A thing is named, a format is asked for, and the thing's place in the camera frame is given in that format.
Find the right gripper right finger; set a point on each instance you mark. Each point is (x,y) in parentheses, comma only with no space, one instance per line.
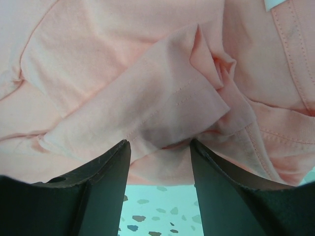
(235,202)

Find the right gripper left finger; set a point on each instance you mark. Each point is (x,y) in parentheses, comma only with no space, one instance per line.
(84,202)

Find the salmon pink t-shirt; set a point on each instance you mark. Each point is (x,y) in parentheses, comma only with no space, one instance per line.
(78,76)

